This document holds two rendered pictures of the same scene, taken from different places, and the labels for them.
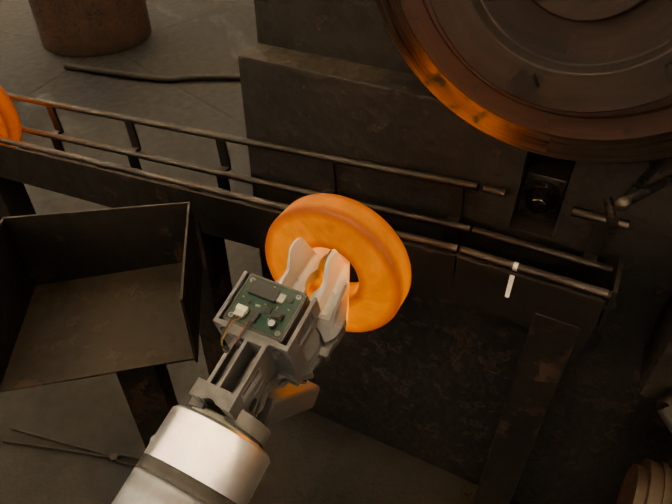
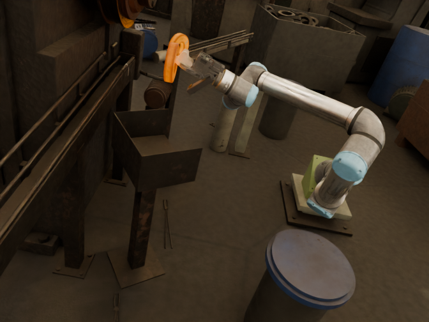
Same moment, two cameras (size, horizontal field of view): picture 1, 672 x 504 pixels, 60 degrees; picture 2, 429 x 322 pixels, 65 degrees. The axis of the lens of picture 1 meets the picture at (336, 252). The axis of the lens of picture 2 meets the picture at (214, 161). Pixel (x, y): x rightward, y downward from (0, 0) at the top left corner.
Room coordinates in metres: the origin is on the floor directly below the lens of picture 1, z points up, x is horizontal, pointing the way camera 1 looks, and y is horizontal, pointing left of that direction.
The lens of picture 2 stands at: (0.89, 1.24, 1.29)
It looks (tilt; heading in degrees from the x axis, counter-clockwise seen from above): 34 degrees down; 239
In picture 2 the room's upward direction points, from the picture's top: 15 degrees clockwise
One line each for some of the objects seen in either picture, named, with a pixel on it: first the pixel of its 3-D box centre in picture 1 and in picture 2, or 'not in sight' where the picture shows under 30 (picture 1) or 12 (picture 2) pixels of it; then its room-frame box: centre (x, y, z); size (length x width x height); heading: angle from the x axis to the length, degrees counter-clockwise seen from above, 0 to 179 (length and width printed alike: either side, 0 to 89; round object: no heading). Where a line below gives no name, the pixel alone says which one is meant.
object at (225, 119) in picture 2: not in sight; (226, 117); (-0.21, -0.56, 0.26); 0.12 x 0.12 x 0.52
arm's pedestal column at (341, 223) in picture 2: not in sight; (315, 202); (-0.59, 0.14, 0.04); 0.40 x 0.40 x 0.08; 64
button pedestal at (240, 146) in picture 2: not in sight; (250, 113); (-0.37, -0.52, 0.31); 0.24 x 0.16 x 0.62; 63
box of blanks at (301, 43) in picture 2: not in sight; (295, 50); (-1.66, -1.86, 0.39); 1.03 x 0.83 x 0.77; 168
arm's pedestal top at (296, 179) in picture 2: not in sight; (319, 195); (-0.59, 0.14, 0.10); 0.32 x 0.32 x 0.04; 64
